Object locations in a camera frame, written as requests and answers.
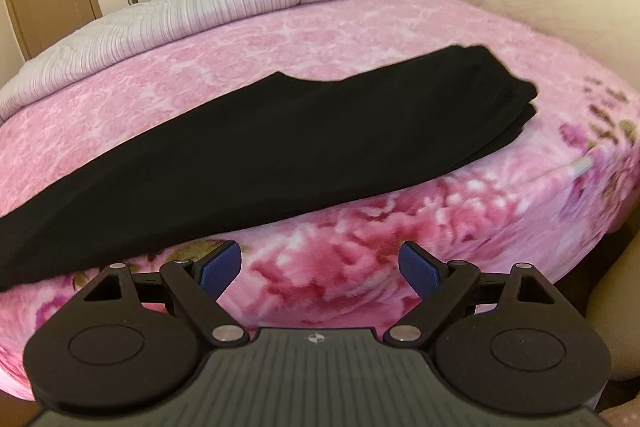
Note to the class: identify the black pants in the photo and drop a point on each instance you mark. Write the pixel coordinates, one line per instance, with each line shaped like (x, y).
(275, 147)

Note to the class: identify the white plastic bucket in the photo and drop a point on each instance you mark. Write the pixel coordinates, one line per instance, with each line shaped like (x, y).
(620, 332)

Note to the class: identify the pink floral blanket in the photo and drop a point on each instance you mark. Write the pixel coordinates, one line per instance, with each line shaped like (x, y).
(350, 42)

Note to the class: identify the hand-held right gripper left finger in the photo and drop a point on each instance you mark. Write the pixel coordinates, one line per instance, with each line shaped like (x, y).
(220, 269)

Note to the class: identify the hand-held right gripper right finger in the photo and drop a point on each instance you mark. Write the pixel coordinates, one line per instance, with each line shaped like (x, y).
(420, 271)

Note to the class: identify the grey white striped quilt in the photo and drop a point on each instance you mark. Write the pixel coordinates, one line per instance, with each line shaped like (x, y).
(200, 7)

